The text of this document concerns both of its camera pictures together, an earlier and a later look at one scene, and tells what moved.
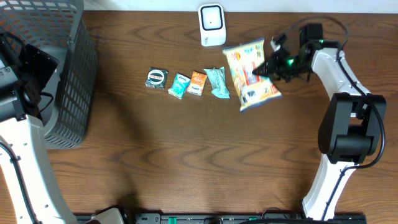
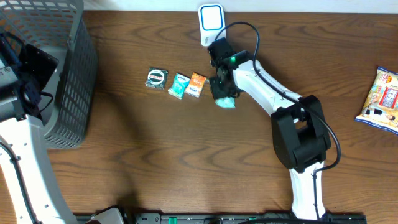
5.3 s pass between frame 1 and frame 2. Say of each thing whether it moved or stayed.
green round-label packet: stayed
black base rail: stayed
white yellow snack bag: moved
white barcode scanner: stayed
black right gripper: moved
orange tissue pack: stayed
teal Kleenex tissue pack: stayed
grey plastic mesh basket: stayed
